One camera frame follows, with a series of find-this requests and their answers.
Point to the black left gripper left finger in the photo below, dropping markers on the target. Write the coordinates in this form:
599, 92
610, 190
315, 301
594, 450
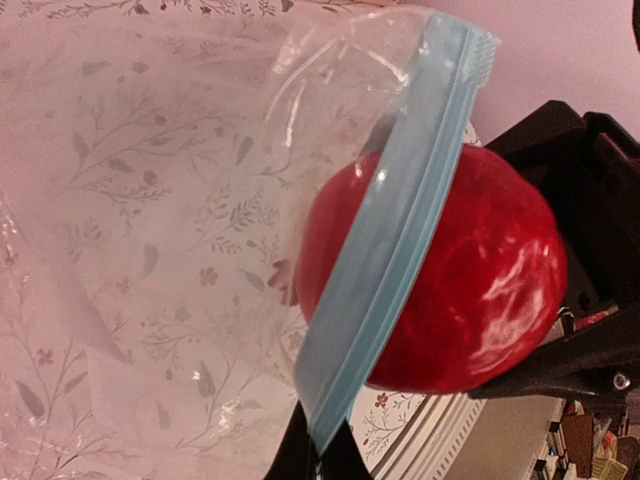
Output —
296, 457

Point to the aluminium table front rail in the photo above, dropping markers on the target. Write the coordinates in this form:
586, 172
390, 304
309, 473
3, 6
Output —
413, 436

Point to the clear zip top bag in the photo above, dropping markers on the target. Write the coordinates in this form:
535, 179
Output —
158, 163

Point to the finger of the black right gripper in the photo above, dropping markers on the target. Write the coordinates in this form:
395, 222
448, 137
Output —
597, 361

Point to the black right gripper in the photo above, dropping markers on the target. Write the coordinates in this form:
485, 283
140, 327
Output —
587, 168

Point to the red toy pomegranate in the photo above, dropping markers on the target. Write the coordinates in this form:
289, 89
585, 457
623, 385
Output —
489, 288

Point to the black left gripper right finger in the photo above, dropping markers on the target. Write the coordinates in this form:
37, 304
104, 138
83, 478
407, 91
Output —
342, 459

